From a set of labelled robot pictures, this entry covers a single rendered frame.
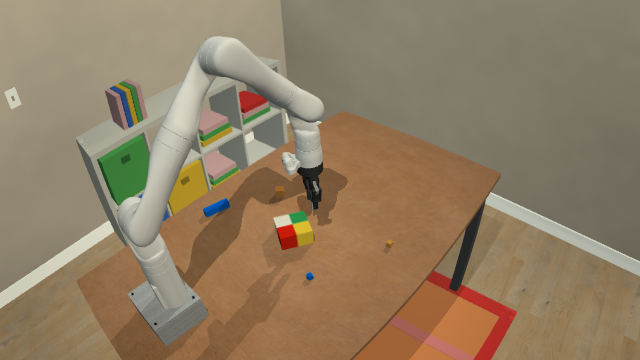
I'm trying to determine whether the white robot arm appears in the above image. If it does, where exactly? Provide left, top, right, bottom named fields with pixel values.
left=117, top=36, right=324, bottom=310

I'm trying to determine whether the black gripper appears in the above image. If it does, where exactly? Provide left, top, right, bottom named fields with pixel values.
left=297, top=161, right=323, bottom=210

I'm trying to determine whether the green cube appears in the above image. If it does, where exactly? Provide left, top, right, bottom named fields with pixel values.
left=289, top=211, right=308, bottom=224

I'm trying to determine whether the orange cube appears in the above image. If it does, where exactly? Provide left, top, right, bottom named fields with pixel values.
left=275, top=186, right=285, bottom=198

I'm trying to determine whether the red cube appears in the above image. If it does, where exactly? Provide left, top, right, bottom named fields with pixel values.
left=277, top=225, right=298, bottom=250

